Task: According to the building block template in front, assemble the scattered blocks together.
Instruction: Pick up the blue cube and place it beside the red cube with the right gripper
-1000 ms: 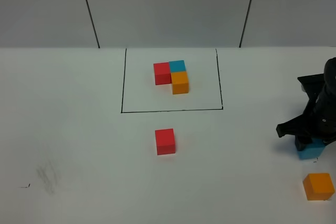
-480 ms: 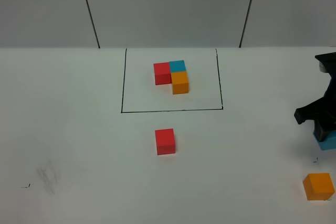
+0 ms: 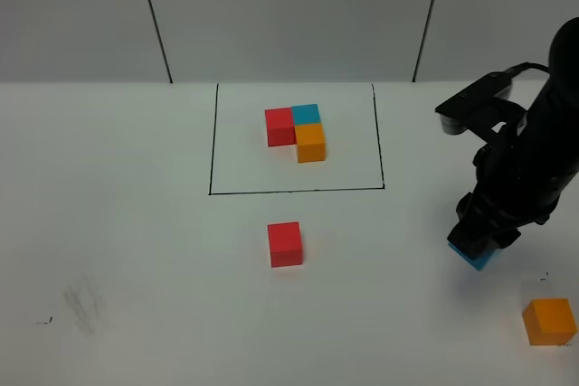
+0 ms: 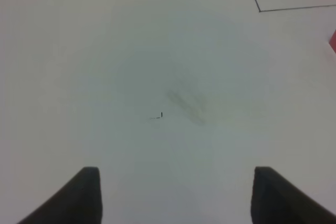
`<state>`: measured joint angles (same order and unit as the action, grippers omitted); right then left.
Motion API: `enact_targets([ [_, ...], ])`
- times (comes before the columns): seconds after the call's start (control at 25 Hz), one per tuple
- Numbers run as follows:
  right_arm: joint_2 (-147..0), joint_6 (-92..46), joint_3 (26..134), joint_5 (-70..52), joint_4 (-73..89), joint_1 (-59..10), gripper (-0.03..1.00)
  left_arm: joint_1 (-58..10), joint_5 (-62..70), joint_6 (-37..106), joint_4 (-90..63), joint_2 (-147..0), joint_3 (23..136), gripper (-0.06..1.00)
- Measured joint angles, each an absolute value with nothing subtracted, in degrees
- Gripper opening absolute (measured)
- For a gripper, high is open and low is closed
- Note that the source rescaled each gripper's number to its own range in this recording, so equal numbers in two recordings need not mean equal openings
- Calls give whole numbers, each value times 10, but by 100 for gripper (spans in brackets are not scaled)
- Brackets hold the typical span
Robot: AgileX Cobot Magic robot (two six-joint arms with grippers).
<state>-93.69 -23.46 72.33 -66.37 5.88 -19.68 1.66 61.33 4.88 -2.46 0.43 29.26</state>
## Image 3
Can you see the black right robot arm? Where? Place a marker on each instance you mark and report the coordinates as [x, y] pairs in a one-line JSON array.
[[559, 91]]

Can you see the red template block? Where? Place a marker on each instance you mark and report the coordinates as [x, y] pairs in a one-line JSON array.
[[280, 127]]

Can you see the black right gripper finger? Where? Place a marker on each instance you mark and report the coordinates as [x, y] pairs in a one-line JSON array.
[[506, 238], [472, 238]]

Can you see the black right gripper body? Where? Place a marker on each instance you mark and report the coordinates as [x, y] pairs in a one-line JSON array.
[[521, 177]]

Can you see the orange loose block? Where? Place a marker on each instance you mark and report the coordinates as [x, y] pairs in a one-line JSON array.
[[549, 321]]

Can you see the orange template block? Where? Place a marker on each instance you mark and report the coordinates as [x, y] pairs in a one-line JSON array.
[[310, 142]]

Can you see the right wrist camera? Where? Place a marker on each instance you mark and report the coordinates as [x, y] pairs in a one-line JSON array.
[[479, 107]]

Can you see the blue template block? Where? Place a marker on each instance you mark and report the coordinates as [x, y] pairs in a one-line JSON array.
[[305, 114]]

